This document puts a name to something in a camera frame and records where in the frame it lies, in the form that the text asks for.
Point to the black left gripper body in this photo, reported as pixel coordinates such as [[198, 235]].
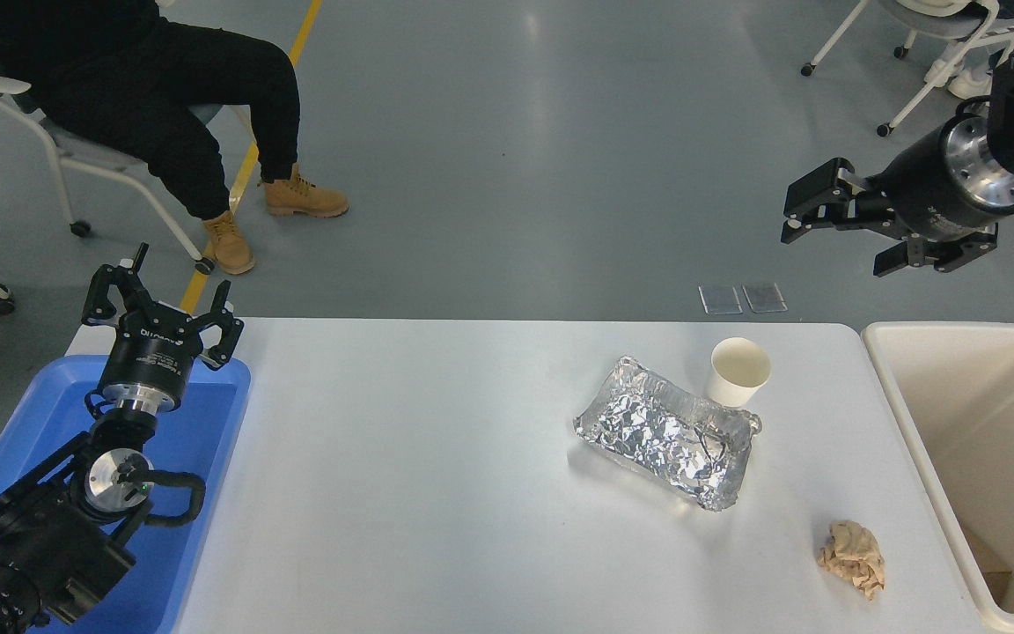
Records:
[[150, 359]]

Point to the large pale plastic bin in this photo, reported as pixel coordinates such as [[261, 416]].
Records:
[[982, 423]]

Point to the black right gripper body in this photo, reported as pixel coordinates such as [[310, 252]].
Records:
[[925, 189]]

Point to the crumpled silver foil tray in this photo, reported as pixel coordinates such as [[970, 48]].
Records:
[[657, 436]]

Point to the crumpled tan paper ball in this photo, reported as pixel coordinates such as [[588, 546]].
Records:
[[852, 556]]

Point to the white paper cup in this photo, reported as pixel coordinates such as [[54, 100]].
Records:
[[731, 379]]

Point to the clear floor plate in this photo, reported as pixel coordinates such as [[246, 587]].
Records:
[[764, 297], [720, 299]]

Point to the blue plastic tray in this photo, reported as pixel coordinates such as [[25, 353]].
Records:
[[199, 440]]

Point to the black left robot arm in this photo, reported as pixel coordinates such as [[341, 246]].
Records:
[[40, 546]]

